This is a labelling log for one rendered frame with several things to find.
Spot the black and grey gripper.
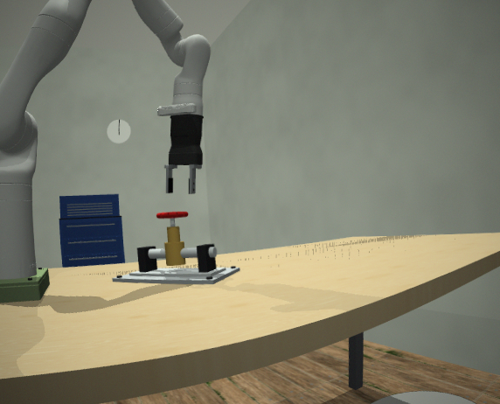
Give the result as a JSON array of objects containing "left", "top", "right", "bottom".
[{"left": 157, "top": 94, "right": 204, "bottom": 194}]

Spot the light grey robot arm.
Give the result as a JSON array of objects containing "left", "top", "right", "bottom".
[{"left": 0, "top": 0, "right": 211, "bottom": 280}]

